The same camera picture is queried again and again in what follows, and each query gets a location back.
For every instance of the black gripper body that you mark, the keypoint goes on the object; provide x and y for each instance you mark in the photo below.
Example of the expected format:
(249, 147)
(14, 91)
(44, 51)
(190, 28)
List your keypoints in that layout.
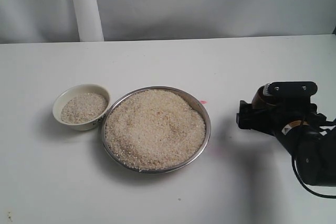
(264, 117)

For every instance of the brown wooden cup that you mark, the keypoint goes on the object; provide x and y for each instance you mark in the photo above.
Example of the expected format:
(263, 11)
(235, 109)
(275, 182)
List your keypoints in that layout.
(261, 101)

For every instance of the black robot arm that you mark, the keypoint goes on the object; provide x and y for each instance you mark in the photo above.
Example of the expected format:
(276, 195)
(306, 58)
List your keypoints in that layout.
(305, 134)

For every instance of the rice heap in tray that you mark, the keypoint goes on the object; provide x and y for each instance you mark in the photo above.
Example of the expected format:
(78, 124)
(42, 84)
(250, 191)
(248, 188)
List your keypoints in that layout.
(155, 129)

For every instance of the white ceramic bowl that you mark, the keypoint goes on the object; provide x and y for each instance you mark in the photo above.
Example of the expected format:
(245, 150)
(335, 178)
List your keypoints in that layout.
(69, 94)

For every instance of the round steel tray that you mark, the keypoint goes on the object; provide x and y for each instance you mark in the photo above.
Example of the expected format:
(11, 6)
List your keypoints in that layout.
(207, 129)

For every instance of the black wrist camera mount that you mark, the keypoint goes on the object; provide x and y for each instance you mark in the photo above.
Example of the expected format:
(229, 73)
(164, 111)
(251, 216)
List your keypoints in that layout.
(289, 90)

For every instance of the white vertical post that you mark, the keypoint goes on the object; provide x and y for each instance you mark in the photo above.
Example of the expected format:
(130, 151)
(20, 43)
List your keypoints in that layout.
(88, 20)

